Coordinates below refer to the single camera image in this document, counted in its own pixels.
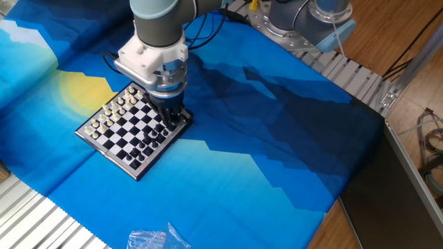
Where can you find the yellow plastic item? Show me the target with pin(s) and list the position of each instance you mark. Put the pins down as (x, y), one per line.
(253, 5)

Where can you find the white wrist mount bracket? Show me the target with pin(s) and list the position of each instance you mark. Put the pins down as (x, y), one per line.
(145, 58)

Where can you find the blue landscape print cloth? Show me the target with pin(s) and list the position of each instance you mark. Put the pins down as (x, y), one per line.
(242, 173)

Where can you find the white chess pawn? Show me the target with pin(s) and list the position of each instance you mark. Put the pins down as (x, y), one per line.
(122, 111)
(103, 128)
(139, 94)
(109, 122)
(116, 117)
(128, 105)
(95, 135)
(133, 100)

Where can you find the silver vented wrist box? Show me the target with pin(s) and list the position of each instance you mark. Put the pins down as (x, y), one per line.
(133, 76)

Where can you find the black chess pawn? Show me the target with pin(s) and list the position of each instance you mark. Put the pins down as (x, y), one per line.
(146, 139)
(141, 145)
(128, 157)
(134, 152)
(153, 133)

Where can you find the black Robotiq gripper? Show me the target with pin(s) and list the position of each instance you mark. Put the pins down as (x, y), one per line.
(166, 103)

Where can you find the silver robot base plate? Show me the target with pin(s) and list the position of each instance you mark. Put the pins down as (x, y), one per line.
(277, 36)

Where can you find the clear plastic zip bag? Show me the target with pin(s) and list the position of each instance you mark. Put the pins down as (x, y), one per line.
(149, 240)

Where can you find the tall white chess piece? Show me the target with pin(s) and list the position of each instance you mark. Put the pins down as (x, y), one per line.
(106, 110)

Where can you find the aluminium frame bar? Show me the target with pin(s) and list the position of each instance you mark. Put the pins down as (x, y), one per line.
(420, 61)

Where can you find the black panel with silver frame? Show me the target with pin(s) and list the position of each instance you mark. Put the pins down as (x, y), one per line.
(380, 193)

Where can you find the black white folding chessboard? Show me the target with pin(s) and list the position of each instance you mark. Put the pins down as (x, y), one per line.
(122, 132)

